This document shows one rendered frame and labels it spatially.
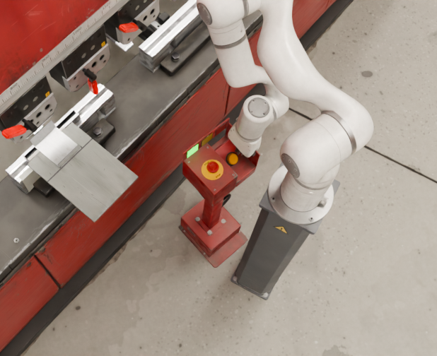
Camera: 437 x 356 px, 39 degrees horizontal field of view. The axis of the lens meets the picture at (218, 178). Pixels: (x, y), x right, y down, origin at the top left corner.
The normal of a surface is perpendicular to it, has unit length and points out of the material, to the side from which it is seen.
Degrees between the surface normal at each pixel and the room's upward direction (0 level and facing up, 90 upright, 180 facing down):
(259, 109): 5
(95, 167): 0
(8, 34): 90
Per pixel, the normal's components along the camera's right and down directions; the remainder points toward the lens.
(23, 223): 0.07, -0.37
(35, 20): 0.76, 0.62
